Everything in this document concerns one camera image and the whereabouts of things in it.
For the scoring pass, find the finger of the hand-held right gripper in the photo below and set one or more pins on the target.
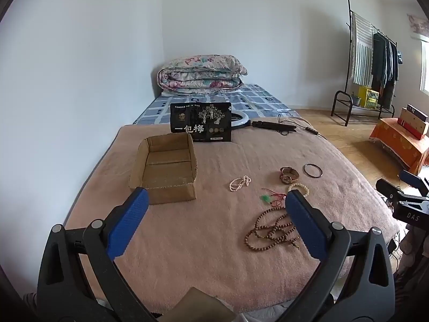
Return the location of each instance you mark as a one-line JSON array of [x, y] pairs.
[[414, 179], [385, 187]]

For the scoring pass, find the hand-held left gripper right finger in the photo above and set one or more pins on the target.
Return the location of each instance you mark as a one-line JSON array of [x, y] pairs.
[[305, 224]]

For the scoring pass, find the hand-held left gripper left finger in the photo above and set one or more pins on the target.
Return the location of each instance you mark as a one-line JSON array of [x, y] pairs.
[[129, 221]]

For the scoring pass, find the dark bangle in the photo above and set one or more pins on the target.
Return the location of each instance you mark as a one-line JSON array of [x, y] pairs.
[[305, 170]]

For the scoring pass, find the cardboard box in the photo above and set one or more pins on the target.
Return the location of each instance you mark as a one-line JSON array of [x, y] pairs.
[[167, 171]]

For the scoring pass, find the orange cloth covered table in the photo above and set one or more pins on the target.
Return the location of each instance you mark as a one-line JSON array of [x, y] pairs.
[[402, 144]]

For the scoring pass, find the purple lid gift box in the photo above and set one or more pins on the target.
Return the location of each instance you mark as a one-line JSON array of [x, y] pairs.
[[419, 110]]

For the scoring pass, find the pink blanket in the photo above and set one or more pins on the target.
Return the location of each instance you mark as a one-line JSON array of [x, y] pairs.
[[218, 241]]

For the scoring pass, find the yellow crate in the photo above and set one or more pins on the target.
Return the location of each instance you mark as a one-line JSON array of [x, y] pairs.
[[367, 95]]

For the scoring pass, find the black folded tripod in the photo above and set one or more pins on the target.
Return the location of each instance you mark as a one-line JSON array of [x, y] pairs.
[[271, 125]]

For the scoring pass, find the window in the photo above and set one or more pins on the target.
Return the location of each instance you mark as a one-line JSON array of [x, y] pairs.
[[425, 67]]

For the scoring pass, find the tan cardboard piece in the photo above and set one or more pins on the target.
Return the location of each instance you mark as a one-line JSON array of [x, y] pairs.
[[201, 308]]

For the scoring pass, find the dark hanging clothes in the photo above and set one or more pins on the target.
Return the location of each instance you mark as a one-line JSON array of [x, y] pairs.
[[382, 60]]

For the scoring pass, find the black snack bag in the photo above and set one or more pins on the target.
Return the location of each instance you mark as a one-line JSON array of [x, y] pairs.
[[201, 120]]

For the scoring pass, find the striped hanging cloth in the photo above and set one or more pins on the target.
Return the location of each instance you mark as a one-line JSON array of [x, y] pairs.
[[362, 57]]

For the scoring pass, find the blue checked bed sheet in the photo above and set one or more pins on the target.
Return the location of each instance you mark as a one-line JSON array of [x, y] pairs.
[[254, 99]]

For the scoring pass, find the black metal clothes rack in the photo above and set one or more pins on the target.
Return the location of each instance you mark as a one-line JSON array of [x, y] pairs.
[[349, 33]]

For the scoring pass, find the folded floral quilt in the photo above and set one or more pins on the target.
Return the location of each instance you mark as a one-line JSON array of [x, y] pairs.
[[201, 73]]

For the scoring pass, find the wall poster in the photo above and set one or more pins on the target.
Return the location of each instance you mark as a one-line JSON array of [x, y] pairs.
[[419, 23]]

